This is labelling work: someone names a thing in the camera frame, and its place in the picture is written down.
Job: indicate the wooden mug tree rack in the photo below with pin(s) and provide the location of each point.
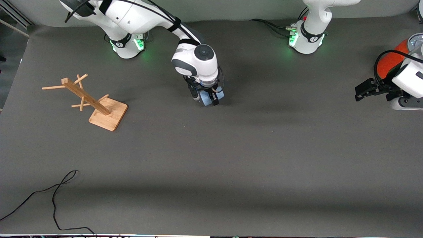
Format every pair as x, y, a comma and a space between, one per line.
105, 115

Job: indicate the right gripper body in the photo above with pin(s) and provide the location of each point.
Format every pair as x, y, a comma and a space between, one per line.
205, 88

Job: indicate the light blue plastic cup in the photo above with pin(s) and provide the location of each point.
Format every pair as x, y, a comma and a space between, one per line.
208, 98

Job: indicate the orange round object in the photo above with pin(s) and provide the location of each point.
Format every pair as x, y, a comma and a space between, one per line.
390, 62

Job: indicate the grey metal frame rail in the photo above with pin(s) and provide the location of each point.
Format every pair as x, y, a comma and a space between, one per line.
15, 15

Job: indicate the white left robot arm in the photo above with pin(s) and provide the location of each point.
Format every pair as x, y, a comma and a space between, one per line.
312, 36

